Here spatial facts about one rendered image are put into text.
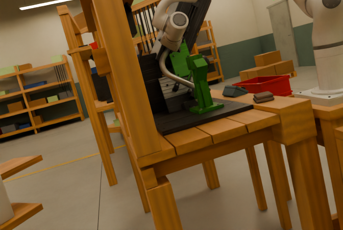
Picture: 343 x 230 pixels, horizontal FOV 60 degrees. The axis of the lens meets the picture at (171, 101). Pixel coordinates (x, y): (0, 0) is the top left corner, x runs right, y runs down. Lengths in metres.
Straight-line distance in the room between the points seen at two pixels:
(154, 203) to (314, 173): 0.64
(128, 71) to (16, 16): 10.20
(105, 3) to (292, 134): 0.82
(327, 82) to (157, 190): 0.82
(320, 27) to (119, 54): 0.80
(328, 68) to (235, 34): 10.38
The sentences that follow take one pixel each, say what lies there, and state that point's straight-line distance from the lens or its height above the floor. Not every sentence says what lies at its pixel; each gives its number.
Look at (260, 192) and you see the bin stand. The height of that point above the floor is 0.13.
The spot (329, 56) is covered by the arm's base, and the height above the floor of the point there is 1.03.
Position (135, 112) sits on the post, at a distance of 1.00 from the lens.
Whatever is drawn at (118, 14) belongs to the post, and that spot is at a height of 1.36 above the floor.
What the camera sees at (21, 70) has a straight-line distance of 10.39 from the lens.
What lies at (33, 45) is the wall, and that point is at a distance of 10.89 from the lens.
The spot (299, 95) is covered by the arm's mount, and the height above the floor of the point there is 0.88.
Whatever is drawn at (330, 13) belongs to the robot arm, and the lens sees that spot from 1.32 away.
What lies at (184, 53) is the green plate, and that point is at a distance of 1.70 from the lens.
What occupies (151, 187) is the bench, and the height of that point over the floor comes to 0.77.
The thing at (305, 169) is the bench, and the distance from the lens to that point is 1.30.
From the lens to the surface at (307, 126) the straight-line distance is 1.26.
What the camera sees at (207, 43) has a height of 1.46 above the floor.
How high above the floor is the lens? 1.17
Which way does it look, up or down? 7 degrees down
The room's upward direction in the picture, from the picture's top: 14 degrees counter-clockwise
